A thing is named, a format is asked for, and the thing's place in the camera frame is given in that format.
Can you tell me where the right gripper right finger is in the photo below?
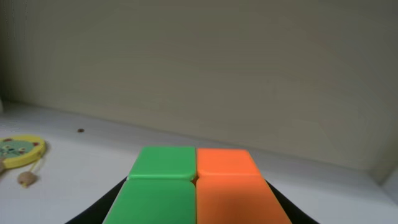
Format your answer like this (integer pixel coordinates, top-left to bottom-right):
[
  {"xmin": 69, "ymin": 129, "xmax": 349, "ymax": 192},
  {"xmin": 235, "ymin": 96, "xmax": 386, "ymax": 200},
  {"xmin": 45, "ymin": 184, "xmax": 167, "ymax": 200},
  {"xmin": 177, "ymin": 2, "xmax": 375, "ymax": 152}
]
[{"xmin": 263, "ymin": 179, "xmax": 322, "ymax": 224}]

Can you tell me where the many-coloured puzzle cube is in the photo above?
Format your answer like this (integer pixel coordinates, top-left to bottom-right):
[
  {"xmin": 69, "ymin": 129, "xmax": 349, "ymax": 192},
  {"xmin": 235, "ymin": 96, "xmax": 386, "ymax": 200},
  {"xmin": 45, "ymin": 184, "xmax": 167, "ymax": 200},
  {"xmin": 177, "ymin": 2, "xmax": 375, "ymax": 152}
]
[{"xmin": 101, "ymin": 145, "xmax": 294, "ymax": 224}]

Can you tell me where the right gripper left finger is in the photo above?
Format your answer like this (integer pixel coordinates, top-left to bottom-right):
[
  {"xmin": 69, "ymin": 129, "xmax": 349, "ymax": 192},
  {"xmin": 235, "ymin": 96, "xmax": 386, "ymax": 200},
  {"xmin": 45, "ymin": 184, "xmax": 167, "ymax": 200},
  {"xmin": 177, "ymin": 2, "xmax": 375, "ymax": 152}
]
[{"xmin": 64, "ymin": 176, "xmax": 129, "ymax": 224}]

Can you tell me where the yellow rattle drum toy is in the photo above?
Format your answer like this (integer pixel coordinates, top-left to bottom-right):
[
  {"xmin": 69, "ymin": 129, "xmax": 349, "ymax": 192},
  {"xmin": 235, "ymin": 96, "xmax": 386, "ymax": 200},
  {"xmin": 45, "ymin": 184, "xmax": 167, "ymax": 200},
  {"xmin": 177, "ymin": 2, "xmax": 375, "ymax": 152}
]
[{"xmin": 0, "ymin": 134, "xmax": 48, "ymax": 189}]

